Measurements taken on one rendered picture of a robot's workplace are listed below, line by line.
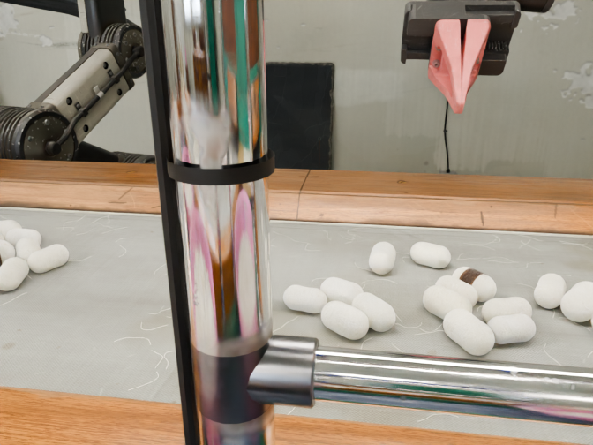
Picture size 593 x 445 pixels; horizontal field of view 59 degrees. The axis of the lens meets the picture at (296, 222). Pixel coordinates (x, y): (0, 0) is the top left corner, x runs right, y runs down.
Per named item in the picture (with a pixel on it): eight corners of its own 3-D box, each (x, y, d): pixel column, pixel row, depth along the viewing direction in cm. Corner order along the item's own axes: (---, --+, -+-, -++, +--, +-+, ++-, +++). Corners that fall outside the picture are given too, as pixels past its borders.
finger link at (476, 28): (497, 80, 43) (490, 3, 47) (406, 79, 44) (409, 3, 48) (479, 134, 48) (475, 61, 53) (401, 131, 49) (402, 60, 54)
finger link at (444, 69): (528, 81, 42) (518, 3, 47) (436, 79, 43) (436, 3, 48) (506, 135, 48) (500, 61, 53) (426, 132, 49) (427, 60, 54)
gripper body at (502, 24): (523, 14, 46) (516, -39, 50) (404, 14, 48) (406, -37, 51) (505, 70, 52) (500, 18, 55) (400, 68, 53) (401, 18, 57)
